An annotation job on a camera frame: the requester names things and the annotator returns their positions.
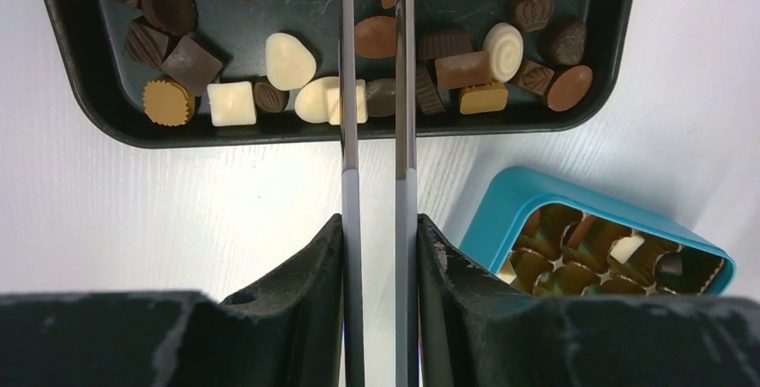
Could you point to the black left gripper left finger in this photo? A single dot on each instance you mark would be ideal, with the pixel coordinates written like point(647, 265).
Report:
point(285, 329)

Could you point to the brown rectangular chocolate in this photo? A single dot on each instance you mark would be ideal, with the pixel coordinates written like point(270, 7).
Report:
point(465, 70)

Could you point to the white ridged chocolate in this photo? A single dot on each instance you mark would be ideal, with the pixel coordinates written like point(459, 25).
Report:
point(318, 101)

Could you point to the caramel rectangular chocolate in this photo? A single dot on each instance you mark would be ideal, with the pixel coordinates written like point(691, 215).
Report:
point(485, 98)

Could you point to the white teardrop chocolate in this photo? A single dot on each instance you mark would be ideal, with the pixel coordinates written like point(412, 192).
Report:
point(289, 64)

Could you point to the white spiral round chocolate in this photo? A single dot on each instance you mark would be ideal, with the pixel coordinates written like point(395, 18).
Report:
point(505, 46)

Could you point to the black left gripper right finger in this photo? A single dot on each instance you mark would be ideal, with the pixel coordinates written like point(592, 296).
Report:
point(477, 330)

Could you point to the round milk chocolate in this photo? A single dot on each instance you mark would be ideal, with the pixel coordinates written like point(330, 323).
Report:
point(568, 88)

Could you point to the black chocolate tray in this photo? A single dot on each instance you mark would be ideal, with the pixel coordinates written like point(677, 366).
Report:
point(109, 87)

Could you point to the dark square chocolate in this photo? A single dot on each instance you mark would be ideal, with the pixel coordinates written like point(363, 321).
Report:
point(192, 66)

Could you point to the white square chocolate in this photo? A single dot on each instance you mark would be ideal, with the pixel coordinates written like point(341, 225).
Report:
point(232, 104)

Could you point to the teal chocolate box with dividers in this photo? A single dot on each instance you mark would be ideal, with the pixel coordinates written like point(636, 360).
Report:
point(547, 237)

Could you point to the caramel fluted round chocolate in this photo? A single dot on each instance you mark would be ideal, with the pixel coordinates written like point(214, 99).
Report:
point(168, 103)

